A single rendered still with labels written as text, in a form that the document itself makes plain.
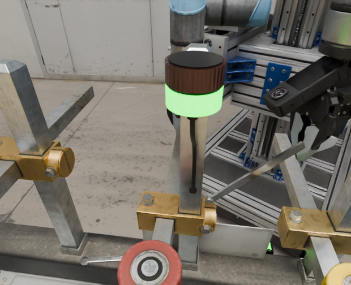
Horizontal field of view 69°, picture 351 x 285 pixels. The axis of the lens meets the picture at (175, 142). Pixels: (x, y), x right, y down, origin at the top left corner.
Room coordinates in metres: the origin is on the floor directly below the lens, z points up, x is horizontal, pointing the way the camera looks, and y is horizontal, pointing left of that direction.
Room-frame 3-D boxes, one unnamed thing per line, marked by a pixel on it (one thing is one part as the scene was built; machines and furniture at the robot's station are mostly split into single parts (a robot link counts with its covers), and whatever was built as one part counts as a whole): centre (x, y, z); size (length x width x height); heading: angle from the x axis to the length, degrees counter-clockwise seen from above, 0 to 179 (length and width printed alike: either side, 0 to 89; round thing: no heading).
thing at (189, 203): (0.29, -0.03, 0.90); 0.03 x 0.03 x 0.48; 82
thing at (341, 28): (0.38, -0.25, 1.14); 0.08 x 0.08 x 0.05
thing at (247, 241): (0.31, -0.06, 0.75); 0.26 x 0.01 x 0.10; 82
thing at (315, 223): (0.26, -0.25, 0.84); 0.13 x 0.06 x 0.05; 82
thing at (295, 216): (0.27, -0.20, 0.87); 0.02 x 0.02 x 0.01
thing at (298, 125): (0.39, -0.25, 0.95); 0.06 x 0.03 x 0.09; 102
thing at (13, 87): (0.33, 0.22, 0.87); 0.03 x 0.03 x 0.48; 82
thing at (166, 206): (0.29, 0.00, 0.85); 0.13 x 0.06 x 0.05; 82
